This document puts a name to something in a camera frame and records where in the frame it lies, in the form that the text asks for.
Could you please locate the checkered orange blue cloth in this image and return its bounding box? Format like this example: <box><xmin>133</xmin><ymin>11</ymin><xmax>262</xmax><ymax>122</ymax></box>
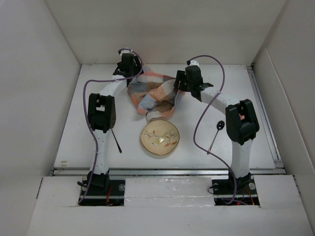
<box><xmin>127</xmin><ymin>65</ymin><xmax>185</xmax><ymax>121</ymax></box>

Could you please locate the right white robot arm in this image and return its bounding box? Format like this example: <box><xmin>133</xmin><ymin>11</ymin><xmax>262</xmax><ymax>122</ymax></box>
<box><xmin>174</xmin><ymin>65</ymin><xmax>259</xmax><ymax>194</ymax></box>

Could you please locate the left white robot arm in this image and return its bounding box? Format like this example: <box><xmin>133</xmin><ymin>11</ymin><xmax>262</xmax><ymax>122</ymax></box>
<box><xmin>85</xmin><ymin>48</ymin><xmax>143</xmax><ymax>195</ymax></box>

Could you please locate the black metal spoon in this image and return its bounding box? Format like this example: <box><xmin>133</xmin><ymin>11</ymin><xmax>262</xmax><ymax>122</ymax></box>
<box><xmin>207</xmin><ymin>120</ymin><xmax>225</xmax><ymax>155</ymax></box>

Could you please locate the beige floral ceramic plate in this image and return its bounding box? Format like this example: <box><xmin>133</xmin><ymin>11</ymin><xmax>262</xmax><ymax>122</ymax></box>
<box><xmin>140</xmin><ymin>120</ymin><xmax>180</xmax><ymax>156</ymax></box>

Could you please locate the black metal fork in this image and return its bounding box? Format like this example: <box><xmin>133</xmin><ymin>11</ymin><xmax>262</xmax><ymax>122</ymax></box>
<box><xmin>111</xmin><ymin>129</ymin><xmax>122</xmax><ymax>153</ymax></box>

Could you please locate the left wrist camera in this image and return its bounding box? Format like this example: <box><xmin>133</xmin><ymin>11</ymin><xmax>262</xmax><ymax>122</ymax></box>
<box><xmin>120</xmin><ymin>48</ymin><xmax>133</xmax><ymax>54</ymax></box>

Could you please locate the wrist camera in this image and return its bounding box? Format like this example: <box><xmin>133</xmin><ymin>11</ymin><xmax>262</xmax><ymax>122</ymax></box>
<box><xmin>120</xmin><ymin>48</ymin><xmax>133</xmax><ymax>54</ymax></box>
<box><xmin>187</xmin><ymin>59</ymin><xmax>199</xmax><ymax>67</ymax></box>

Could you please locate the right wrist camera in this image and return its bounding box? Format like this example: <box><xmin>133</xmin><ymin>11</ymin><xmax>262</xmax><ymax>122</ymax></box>
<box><xmin>187</xmin><ymin>59</ymin><xmax>199</xmax><ymax>67</ymax></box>

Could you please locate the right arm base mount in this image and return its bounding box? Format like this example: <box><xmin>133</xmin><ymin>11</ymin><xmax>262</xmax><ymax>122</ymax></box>
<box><xmin>208</xmin><ymin>178</ymin><xmax>260</xmax><ymax>206</ymax></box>

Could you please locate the aluminium right side rail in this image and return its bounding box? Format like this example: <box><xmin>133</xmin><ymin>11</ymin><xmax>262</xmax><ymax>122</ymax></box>
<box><xmin>246</xmin><ymin>66</ymin><xmax>284</xmax><ymax>170</ymax></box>

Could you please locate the aluminium rail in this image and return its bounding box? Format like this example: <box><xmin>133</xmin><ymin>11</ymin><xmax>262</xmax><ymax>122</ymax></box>
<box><xmin>52</xmin><ymin>168</ymin><xmax>286</xmax><ymax>176</ymax></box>
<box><xmin>246</xmin><ymin>66</ymin><xmax>284</xmax><ymax>170</ymax></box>

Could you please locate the aluminium front rail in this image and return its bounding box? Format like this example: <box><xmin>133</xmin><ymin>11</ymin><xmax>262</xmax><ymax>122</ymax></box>
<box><xmin>52</xmin><ymin>168</ymin><xmax>286</xmax><ymax>176</ymax></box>

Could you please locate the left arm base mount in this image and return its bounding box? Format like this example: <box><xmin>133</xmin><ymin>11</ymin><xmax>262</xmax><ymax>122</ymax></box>
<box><xmin>77</xmin><ymin>180</ymin><xmax>126</xmax><ymax>207</ymax></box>

